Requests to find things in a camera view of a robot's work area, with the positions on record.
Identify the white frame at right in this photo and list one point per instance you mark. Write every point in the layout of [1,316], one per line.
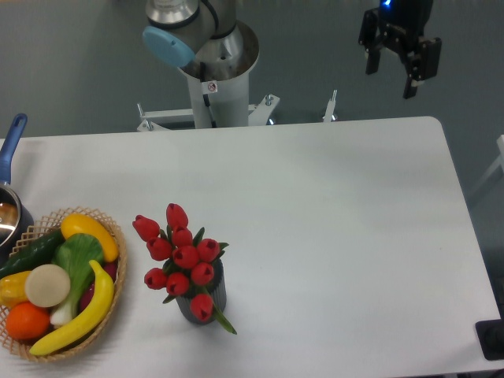
[489,179]

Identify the beige round disc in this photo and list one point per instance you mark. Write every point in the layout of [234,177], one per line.
[47,285]

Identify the dark red vegetable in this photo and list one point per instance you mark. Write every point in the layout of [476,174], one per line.
[111,269]

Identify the orange fruit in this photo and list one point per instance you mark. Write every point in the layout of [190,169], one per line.
[26,321]

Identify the green cucumber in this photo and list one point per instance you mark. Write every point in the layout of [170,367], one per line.
[36,253]

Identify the red tulip bouquet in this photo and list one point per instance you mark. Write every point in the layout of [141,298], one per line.
[187,257]

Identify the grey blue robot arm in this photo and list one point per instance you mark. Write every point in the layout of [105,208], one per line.
[206,41]

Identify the dark grey ribbed vase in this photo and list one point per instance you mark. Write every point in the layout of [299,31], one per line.
[203,312]

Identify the yellow banana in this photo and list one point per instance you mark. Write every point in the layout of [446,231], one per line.
[85,322]

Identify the green bok choy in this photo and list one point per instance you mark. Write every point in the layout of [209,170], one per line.
[73,256]

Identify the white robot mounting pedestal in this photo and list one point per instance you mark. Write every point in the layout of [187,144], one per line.
[214,104]

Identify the black device at table edge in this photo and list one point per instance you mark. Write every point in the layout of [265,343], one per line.
[490,336]

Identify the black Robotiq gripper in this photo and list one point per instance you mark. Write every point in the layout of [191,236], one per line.
[403,20]

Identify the blue handled saucepan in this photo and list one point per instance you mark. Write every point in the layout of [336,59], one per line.
[15,218]

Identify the woven wicker basket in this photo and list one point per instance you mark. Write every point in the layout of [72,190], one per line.
[41,227]

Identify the yellow bell pepper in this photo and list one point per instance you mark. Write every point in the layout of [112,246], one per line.
[12,289]

